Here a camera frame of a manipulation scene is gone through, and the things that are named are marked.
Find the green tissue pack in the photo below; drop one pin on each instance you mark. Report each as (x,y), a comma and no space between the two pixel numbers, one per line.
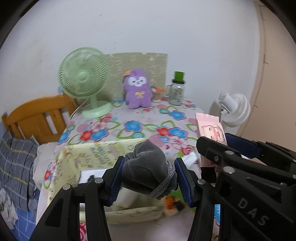
(174,203)

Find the yellow cartoon storage box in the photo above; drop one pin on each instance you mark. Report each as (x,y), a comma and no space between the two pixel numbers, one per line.
(71,160)

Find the floral tablecloth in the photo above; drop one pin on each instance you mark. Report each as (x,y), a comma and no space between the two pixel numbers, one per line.
(172,128)

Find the purple plush toy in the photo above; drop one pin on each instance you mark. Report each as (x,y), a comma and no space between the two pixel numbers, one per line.
(137,89)

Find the white standing fan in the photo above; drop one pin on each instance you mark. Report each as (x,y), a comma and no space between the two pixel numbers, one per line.
(235,110)

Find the glass jar green lid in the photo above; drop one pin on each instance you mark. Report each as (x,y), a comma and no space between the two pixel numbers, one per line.
(175,91)

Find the grey plaid pillow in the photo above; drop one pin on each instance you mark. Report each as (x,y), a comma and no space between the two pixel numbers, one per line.
(17,162)

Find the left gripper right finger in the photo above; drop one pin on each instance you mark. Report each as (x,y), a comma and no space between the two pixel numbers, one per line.
(198,194)

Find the beige door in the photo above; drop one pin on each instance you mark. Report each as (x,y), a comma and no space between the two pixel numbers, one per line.
(272,117)

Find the white blanket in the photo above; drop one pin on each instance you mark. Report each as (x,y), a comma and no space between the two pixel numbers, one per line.
(44,155)

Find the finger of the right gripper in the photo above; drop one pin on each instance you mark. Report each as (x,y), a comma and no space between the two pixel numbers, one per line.
(257,149)

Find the wooden bed headboard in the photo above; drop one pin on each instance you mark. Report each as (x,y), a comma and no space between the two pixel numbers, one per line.
(40,118)

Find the green desk fan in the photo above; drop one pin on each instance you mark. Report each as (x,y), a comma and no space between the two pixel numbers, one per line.
(82,74)

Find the white towel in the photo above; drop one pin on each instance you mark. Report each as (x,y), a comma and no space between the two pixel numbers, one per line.
(193,162)

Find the white crumpled cloth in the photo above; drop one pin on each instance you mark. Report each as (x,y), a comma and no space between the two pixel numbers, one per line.
(8,210)

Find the cotton swab jar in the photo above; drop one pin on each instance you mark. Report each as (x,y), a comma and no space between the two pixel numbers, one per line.
(157,93)

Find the pink tissue pack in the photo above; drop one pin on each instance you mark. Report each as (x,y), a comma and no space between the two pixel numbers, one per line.
(209,126)

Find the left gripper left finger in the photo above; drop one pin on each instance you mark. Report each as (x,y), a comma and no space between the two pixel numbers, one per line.
(60,221)

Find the blue bed sheet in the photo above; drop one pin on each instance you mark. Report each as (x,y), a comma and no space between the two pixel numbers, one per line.
(26,222)

